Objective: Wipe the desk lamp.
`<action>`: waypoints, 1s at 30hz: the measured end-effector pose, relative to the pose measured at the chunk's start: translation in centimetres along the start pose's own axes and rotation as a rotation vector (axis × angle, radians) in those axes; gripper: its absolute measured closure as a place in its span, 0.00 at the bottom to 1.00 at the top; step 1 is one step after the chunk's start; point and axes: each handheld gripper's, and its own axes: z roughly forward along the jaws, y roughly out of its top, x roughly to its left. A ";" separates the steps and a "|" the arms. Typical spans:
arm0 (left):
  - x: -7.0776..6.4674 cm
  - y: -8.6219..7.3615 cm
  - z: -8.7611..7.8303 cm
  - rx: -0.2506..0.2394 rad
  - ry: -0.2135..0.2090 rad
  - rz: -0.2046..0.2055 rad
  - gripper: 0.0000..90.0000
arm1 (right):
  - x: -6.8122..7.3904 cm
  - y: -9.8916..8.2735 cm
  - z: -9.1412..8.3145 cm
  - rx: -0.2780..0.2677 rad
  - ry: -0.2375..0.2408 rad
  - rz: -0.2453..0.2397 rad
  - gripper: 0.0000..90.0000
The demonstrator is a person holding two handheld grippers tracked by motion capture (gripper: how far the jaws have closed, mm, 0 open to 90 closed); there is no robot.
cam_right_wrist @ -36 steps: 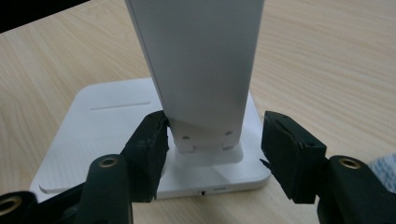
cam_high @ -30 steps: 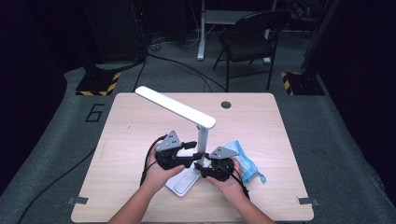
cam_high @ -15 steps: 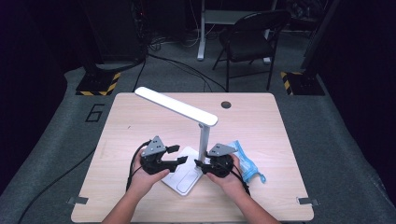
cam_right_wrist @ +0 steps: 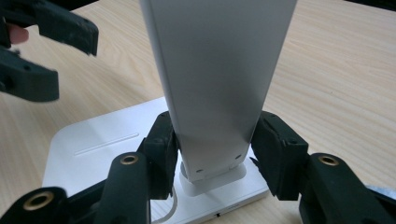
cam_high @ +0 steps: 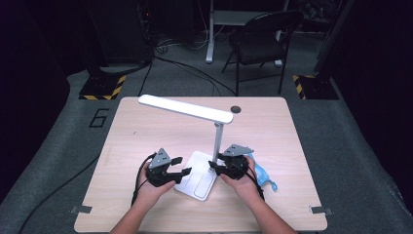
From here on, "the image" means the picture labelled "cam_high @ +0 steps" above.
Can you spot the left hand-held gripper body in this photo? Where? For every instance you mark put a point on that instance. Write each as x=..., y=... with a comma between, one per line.
x=160, y=159

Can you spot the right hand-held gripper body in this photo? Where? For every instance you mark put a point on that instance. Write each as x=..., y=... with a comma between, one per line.
x=237, y=150

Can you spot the light blue cloth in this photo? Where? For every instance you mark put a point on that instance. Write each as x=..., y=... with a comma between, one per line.
x=264, y=175

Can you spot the white desk lamp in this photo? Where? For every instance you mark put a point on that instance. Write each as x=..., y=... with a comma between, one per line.
x=188, y=109

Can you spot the person's right hand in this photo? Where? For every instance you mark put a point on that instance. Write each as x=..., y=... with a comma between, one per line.
x=245, y=190

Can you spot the person's left hand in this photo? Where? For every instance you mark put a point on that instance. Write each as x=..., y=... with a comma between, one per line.
x=146, y=191

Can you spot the black stand with striped base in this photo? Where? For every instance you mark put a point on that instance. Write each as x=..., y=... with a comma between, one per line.
x=100, y=87
x=319, y=87

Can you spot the grey tape piece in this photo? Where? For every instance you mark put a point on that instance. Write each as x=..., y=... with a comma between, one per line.
x=321, y=210
x=81, y=209

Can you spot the black folding chair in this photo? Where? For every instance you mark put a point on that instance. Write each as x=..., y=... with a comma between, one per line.
x=259, y=48

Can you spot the dark cabinet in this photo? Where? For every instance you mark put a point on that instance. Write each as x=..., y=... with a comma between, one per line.
x=123, y=32

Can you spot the white desk frame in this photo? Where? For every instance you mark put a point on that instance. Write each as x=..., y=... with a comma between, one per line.
x=210, y=39

